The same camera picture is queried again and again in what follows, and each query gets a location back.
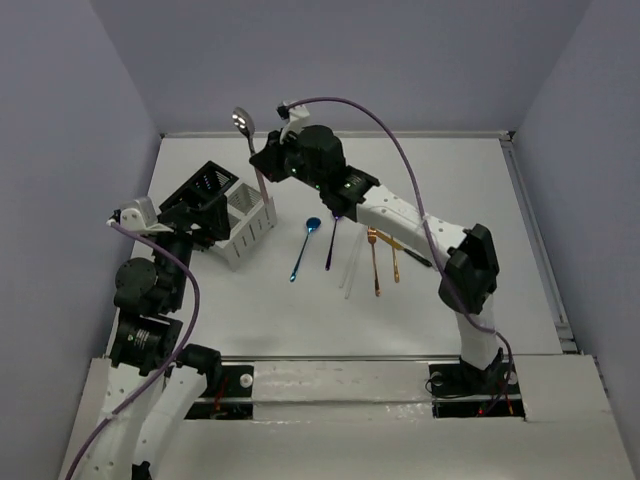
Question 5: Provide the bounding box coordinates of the clear chopstick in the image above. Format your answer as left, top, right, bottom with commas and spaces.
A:
339, 242, 361, 289
344, 230, 366, 300

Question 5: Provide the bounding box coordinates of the blue metallic spoon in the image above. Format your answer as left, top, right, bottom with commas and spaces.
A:
289, 217, 322, 282

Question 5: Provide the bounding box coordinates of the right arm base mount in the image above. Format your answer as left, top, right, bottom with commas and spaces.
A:
425, 362, 526, 419

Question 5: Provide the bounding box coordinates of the black utensil container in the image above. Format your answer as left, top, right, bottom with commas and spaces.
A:
160, 161, 239, 216

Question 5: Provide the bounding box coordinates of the clear chopstick right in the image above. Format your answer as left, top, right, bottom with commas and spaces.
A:
344, 230, 366, 300

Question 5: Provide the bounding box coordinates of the clear chopstick left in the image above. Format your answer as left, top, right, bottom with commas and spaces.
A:
339, 242, 361, 289

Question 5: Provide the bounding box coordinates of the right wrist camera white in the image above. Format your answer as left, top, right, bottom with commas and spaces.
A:
276, 101, 310, 144

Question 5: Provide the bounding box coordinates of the copper fork left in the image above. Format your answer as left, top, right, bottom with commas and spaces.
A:
367, 227, 381, 297

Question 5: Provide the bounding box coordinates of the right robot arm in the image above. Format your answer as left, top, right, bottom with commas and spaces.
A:
250, 125, 506, 395

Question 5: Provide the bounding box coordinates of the white utensil container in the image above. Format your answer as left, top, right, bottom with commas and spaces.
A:
211, 181, 277, 271

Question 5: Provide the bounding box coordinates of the gold fork right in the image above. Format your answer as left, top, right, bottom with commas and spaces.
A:
391, 244, 400, 283

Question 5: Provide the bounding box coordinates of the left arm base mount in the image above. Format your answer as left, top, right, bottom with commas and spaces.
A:
185, 363, 255, 421

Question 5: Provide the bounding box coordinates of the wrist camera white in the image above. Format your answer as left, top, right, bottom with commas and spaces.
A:
107, 196, 174, 236
276, 101, 310, 144

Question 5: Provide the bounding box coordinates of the purple metallic spoon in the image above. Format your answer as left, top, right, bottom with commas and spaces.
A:
324, 212, 342, 271

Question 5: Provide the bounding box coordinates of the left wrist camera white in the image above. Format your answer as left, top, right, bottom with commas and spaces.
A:
107, 196, 174, 236

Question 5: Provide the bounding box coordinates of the gold knife black handle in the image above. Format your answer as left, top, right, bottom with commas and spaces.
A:
376, 231, 433, 268

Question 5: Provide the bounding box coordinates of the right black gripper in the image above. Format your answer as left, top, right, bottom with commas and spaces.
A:
251, 126, 326, 192

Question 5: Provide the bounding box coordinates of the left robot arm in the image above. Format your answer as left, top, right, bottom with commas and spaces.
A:
65, 193, 231, 479

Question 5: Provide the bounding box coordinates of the silver spoon pink handle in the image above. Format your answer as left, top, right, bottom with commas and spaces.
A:
231, 107, 269, 205

